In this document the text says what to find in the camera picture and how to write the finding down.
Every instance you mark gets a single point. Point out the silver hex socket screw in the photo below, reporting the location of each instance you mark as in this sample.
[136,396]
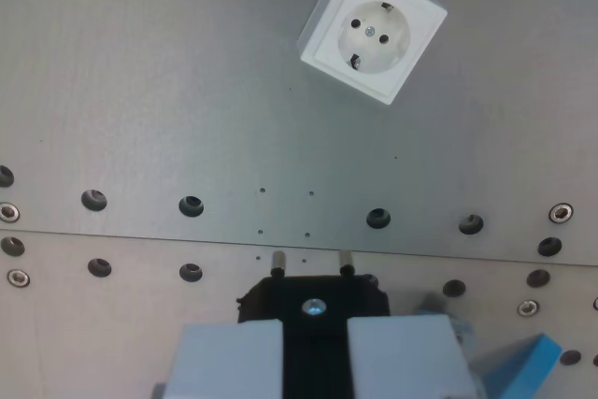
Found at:
[8,212]
[18,278]
[528,308]
[561,213]

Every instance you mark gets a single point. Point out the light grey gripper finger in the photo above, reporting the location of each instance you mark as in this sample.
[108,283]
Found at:
[402,357]

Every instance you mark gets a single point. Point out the black two-pin plug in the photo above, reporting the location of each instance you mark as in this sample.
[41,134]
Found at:
[292,296]

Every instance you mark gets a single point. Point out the blue plastic block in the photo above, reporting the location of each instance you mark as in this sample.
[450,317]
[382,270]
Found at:
[523,366]

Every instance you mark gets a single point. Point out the white wall socket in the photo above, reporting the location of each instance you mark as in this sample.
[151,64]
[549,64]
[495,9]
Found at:
[411,20]

